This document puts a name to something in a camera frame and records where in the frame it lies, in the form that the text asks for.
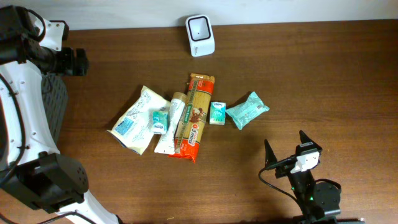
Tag grey plastic basket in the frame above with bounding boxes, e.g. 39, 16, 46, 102
42, 74, 68, 144

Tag kleenex tissue pocket pack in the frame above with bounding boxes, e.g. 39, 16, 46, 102
210, 101, 226, 125

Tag white cream food pouch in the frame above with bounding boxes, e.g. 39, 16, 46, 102
108, 86, 171, 155

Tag small teal tissue pack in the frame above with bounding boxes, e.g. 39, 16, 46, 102
151, 111, 169, 134

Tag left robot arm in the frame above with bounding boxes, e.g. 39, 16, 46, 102
1, 5, 121, 223

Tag right black cable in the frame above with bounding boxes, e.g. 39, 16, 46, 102
257, 157, 307, 215

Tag white barcode scanner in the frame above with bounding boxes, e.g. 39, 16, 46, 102
185, 14, 215, 57

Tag teal wet wipes pack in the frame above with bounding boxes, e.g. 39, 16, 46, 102
226, 92, 269, 130

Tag black cable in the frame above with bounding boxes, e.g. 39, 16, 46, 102
257, 157, 307, 215
0, 73, 97, 224

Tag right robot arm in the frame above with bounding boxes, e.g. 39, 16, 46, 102
258, 131, 341, 223

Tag white beige tube pack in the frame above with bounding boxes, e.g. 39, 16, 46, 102
154, 92, 187, 155

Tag orange spaghetti pack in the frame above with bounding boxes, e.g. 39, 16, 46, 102
169, 73, 215, 163

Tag left black cable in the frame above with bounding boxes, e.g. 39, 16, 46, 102
0, 73, 97, 224

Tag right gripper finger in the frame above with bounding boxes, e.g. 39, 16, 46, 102
298, 130, 322, 152
264, 139, 277, 168

